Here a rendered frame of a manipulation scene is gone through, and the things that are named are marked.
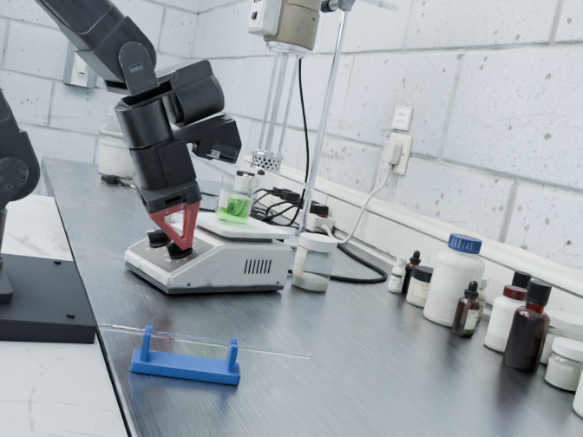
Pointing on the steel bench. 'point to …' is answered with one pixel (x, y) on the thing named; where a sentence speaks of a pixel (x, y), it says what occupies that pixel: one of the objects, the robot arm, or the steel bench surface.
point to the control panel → (160, 257)
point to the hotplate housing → (221, 266)
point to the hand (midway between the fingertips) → (184, 241)
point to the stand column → (323, 122)
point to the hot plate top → (257, 229)
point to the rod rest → (186, 364)
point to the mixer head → (285, 25)
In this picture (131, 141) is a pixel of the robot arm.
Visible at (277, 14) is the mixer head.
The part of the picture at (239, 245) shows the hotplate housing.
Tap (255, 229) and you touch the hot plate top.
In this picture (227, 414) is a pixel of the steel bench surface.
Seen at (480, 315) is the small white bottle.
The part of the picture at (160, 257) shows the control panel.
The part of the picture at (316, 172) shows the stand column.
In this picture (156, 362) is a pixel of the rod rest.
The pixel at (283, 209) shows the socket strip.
